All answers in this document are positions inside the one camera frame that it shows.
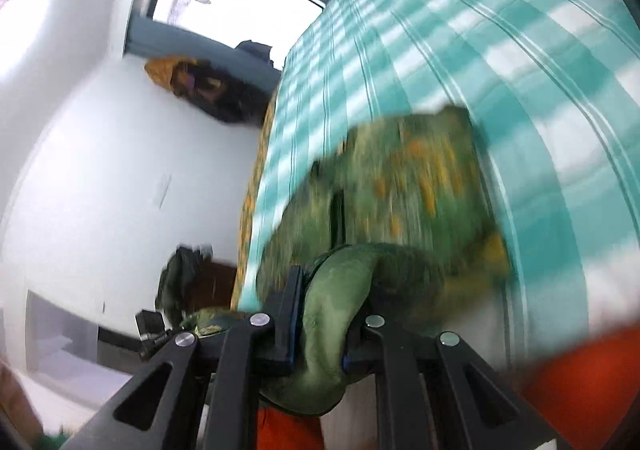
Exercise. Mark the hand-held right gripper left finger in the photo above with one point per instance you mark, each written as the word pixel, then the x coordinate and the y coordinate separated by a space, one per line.
pixel 292 330

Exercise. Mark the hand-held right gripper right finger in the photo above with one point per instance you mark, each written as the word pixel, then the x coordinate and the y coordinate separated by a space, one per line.
pixel 370 345

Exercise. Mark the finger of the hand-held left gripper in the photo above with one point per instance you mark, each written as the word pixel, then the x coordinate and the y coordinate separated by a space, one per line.
pixel 150 330

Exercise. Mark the green camouflage jacket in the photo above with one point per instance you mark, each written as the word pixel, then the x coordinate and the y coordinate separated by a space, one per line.
pixel 400 190

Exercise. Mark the person's left forearm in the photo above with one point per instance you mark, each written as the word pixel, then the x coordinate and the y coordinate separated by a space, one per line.
pixel 17 400

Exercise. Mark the coat rack with clothes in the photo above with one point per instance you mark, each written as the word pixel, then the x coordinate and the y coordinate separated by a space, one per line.
pixel 210 88

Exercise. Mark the dark clothing on cabinet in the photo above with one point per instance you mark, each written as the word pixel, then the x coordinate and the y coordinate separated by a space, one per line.
pixel 180 280

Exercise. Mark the dark wooden cabinet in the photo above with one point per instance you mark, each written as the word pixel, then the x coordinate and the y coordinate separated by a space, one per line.
pixel 217 287

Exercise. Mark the orange floral bed sheet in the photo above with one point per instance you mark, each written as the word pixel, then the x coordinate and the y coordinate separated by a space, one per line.
pixel 255 200

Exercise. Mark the person's red pants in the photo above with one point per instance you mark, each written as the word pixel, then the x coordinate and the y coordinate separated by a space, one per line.
pixel 575 390

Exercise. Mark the teal checked blanket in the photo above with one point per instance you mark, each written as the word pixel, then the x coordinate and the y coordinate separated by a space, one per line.
pixel 500 55

